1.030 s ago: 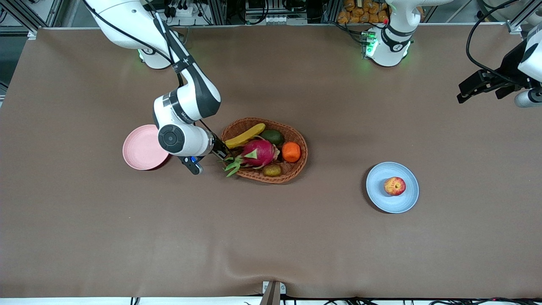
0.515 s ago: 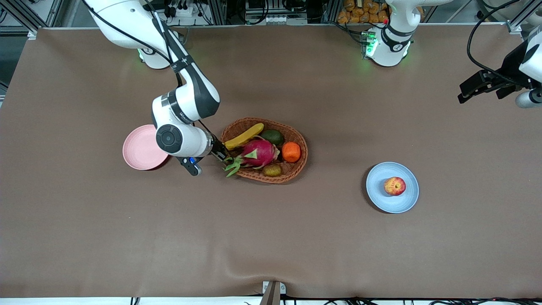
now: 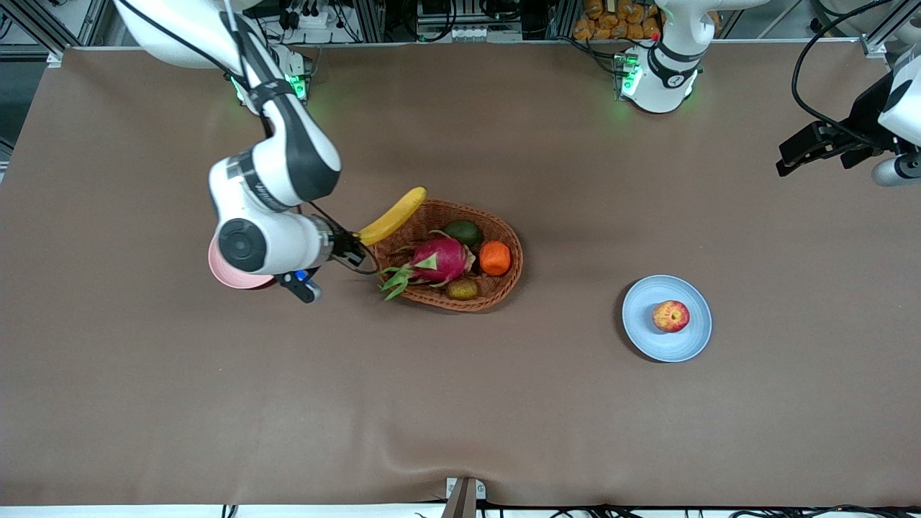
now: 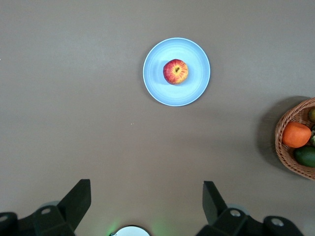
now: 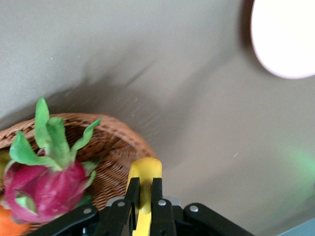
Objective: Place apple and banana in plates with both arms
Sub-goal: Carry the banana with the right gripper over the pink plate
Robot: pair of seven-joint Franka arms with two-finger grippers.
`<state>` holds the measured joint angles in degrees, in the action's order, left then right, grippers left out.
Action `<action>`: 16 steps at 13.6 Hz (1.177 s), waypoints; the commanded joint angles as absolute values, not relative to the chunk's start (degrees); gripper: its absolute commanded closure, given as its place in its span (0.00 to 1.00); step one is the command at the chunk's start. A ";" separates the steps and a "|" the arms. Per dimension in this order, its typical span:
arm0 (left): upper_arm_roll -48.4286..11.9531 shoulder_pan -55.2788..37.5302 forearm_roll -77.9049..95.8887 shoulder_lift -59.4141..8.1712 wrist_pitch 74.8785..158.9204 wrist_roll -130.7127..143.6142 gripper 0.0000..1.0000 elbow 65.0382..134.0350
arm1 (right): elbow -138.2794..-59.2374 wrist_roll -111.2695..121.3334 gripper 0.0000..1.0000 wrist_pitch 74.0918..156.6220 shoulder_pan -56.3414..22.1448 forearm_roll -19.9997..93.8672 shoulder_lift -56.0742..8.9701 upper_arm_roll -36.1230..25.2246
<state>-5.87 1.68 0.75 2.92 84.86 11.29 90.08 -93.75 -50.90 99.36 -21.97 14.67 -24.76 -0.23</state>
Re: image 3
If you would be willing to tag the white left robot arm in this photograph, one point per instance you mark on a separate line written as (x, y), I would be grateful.
(658, 86)

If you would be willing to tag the white power strip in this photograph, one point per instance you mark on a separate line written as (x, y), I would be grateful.
(309, 18)

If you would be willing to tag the brown wicker basket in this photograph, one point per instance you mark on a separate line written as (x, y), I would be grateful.
(504, 288)

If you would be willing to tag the brown kiwi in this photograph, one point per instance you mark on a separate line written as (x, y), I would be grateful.
(462, 289)

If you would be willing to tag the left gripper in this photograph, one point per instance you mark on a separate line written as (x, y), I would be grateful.
(861, 120)

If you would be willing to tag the pink round plate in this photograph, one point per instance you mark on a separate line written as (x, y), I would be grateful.
(219, 272)

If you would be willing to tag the brown table cover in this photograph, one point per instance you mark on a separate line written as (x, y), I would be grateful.
(460, 396)

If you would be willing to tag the red yellow apple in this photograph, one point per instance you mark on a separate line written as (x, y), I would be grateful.
(670, 316)

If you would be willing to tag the bag of orange fruit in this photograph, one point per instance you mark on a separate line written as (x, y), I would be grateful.
(611, 21)

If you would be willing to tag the blue round plate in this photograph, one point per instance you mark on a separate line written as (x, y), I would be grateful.
(647, 338)

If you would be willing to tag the metal table edge bracket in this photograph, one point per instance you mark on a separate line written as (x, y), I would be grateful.
(464, 496)

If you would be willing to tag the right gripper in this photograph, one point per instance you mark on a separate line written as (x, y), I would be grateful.
(347, 244)

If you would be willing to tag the yellow banana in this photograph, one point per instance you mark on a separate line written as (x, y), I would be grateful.
(396, 214)

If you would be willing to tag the pink dragon fruit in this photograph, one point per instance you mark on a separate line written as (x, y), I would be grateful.
(440, 260)

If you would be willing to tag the green avocado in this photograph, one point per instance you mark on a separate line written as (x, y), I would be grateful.
(464, 232)

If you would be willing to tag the orange mandarin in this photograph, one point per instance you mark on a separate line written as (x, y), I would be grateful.
(495, 259)

